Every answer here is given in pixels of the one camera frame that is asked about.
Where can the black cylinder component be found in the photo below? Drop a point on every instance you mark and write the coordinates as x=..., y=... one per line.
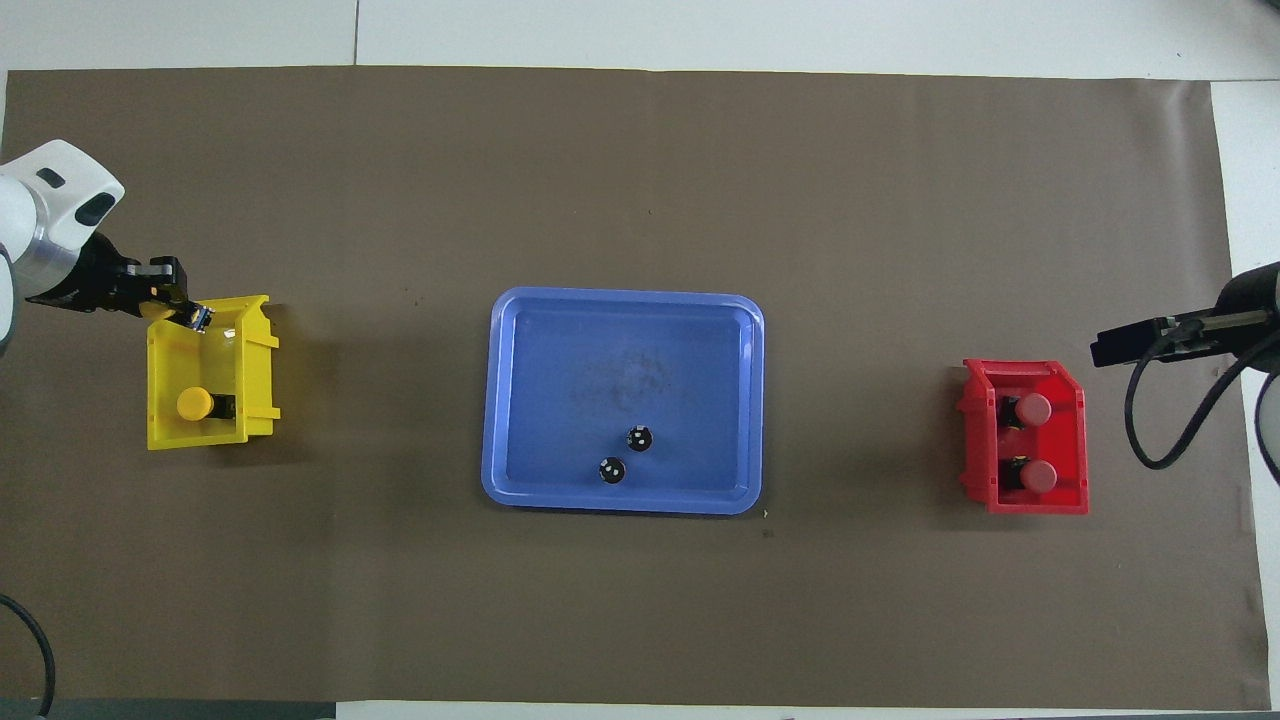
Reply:
x=640, y=438
x=612, y=470

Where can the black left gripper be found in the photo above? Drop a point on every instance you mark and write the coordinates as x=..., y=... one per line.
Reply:
x=95, y=278

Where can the yellow plastic bin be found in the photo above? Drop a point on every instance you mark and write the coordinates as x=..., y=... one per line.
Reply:
x=215, y=360

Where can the red push button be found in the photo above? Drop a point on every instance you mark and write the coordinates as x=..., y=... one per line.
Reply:
x=1040, y=476
x=1034, y=408

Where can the red plastic bin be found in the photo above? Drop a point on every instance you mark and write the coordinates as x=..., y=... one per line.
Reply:
x=1070, y=440

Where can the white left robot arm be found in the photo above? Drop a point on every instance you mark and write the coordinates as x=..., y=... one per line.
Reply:
x=60, y=190

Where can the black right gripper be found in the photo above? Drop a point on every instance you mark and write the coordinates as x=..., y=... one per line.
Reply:
x=1255, y=300

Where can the blue plastic tray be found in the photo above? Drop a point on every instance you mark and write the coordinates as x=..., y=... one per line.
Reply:
x=560, y=400

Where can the brown table mat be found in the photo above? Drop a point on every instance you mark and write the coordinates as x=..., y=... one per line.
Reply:
x=700, y=180

